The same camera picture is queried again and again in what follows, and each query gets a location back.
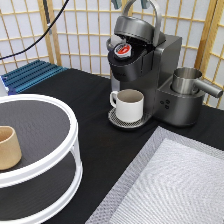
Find blue ridged mat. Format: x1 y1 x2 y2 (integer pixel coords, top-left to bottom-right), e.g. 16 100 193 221
2 60 66 95

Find white two-tier round shelf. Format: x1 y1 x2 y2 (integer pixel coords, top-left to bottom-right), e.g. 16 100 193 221
0 94 83 224

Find white coffee pod red lid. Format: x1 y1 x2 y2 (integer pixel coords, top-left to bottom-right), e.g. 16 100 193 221
114 44 132 59

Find grey coffee machine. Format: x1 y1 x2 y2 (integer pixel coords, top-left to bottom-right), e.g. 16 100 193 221
107 0 205 129

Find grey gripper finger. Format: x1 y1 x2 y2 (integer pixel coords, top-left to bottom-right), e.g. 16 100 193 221
111 0 122 9
141 0 150 9

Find wooden shoji screen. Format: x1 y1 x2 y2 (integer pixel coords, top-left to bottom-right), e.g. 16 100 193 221
0 0 224 110

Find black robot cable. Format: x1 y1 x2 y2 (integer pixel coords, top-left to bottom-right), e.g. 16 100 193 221
0 0 71 62

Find steel milk frother jug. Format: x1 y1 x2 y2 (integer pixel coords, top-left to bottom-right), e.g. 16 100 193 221
171 67 223 98

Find white ceramic mug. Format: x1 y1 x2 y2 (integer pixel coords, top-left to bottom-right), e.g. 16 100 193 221
110 89 144 123

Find grey woven placemat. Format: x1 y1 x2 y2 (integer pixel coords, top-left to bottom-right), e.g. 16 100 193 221
85 127 224 224

